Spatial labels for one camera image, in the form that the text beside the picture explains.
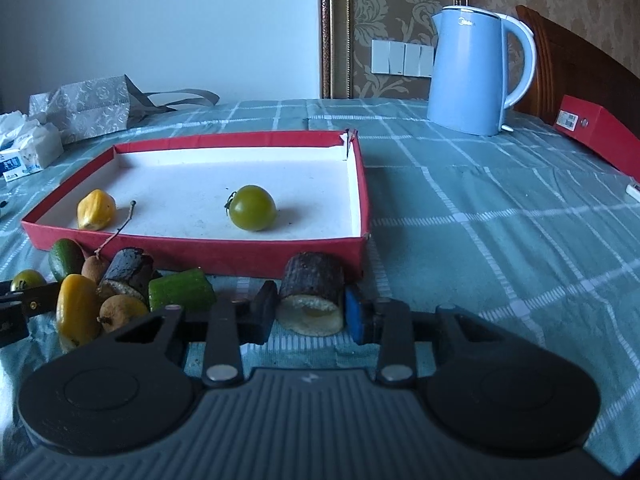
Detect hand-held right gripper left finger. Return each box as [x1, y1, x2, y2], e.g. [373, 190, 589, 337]
[115, 280, 279, 389]

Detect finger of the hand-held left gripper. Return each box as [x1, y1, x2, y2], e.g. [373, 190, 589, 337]
[0, 282, 62, 319]

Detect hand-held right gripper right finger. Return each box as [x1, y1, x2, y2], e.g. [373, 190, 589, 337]
[343, 285, 507, 387]

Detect large yellow jackfruit piece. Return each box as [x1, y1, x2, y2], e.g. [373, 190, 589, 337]
[56, 274, 103, 353]

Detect dark green oval fruit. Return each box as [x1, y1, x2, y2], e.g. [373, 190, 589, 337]
[48, 239, 86, 282]

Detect red cardboard box tray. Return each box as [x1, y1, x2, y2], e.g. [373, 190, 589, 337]
[21, 129, 372, 281]

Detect small green tomato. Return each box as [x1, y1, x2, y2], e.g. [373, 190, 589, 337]
[10, 269, 48, 292]

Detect brown longan with twig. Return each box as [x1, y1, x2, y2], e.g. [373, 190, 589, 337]
[81, 200, 138, 285]

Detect green cucumber chunk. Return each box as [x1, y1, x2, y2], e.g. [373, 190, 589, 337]
[148, 268, 218, 313]

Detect large green tomato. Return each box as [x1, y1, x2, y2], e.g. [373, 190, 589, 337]
[225, 185, 278, 232]

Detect small yellow jackfruit piece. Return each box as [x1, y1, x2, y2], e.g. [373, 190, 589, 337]
[76, 189, 117, 232]

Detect white tissue pack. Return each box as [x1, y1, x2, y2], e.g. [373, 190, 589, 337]
[0, 110, 65, 183]

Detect teal checkered tablecloth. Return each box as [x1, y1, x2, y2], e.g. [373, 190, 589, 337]
[0, 97, 640, 480]

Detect grey patterned gift bag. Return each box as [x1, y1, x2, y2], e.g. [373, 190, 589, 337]
[28, 75, 221, 145]

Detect light blue electric kettle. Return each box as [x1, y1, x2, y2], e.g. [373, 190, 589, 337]
[426, 5, 538, 137]

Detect red flat box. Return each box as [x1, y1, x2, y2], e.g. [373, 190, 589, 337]
[554, 94, 640, 186]

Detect brown wooden chair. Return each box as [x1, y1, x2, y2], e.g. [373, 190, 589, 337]
[515, 5, 640, 131]

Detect white wall switch panel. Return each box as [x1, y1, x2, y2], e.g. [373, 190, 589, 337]
[371, 40, 435, 78]

